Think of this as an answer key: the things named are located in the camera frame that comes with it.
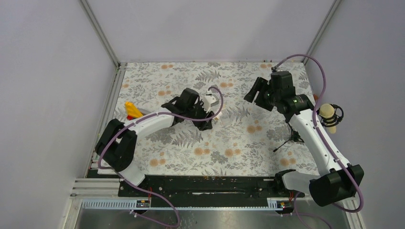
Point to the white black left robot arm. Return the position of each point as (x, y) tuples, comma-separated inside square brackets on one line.
[(117, 143)]

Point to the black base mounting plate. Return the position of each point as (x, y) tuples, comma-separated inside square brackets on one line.
[(209, 191)]

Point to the beige foam microphone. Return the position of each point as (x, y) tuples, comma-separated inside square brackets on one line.
[(330, 116)]

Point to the white orange pill bottle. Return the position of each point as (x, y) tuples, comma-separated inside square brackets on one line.
[(221, 115)]

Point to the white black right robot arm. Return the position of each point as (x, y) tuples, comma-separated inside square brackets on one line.
[(338, 179)]

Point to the yellow blue toy blocks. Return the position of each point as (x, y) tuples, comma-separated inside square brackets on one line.
[(132, 111)]

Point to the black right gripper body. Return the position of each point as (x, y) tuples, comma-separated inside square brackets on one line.
[(271, 96)]

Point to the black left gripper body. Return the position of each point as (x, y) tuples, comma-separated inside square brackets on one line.
[(198, 111)]

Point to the grey cylindrical tool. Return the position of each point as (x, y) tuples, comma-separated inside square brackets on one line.
[(143, 111)]

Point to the floral patterned table mat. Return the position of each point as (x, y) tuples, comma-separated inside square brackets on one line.
[(244, 148)]

